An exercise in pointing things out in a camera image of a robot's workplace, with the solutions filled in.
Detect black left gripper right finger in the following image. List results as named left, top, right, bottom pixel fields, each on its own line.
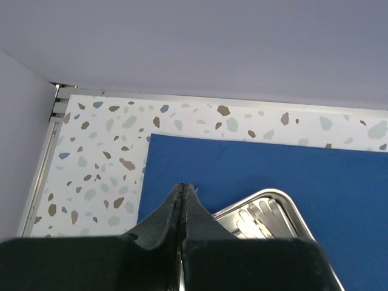
left=181, top=188, right=343, bottom=290

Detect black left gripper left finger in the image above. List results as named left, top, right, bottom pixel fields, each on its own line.
left=1, top=184, right=184, bottom=290

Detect stainless steel instrument tray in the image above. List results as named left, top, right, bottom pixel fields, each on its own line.
left=213, top=189, right=344, bottom=290

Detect blue surgical cloth wrap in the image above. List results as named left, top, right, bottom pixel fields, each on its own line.
left=138, top=134, right=387, bottom=290

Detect steel tweezers in tray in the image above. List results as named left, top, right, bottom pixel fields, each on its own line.
left=236, top=198, right=295, bottom=239

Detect aluminium left side rail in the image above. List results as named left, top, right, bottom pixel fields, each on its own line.
left=16, top=84, right=68, bottom=237

